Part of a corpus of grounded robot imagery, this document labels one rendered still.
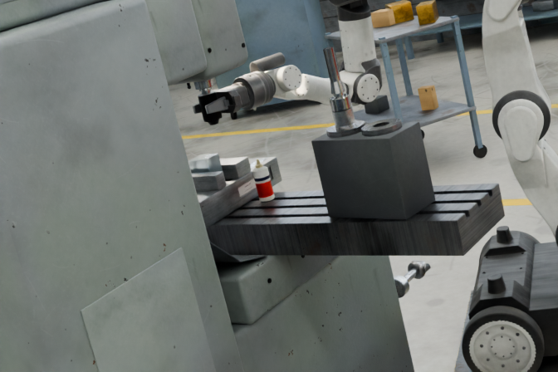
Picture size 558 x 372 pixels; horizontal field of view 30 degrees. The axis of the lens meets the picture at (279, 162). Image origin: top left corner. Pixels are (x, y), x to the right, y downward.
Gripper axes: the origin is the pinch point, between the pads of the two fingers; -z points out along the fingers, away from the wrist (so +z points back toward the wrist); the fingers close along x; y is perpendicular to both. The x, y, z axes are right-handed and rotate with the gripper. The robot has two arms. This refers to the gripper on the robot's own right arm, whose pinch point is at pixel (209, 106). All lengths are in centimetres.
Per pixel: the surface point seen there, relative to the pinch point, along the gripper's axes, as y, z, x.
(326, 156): 12.4, 1.3, 37.9
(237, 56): -11.0, 5.5, 8.9
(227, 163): 16.1, 3.2, -3.0
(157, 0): -29.6, -18.8, 17.5
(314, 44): 68, 415, -431
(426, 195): 25, 13, 55
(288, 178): 120, 250, -295
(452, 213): 27, 10, 64
